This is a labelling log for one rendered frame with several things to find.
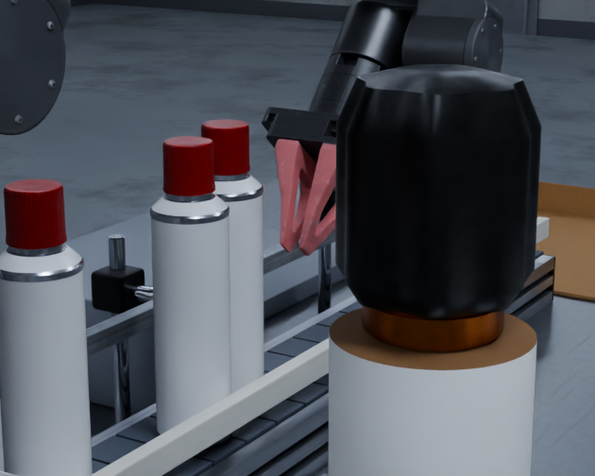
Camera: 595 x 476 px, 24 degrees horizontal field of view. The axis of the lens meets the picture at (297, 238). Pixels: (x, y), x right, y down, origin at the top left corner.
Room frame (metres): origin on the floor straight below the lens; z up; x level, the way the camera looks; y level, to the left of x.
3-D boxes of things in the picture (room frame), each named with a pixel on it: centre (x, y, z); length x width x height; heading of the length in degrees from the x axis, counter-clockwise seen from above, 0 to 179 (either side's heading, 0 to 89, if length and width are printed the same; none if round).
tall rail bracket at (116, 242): (0.95, 0.11, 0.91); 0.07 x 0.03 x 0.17; 58
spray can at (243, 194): (0.93, 0.05, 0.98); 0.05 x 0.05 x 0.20
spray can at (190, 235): (0.87, 0.07, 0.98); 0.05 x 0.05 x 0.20
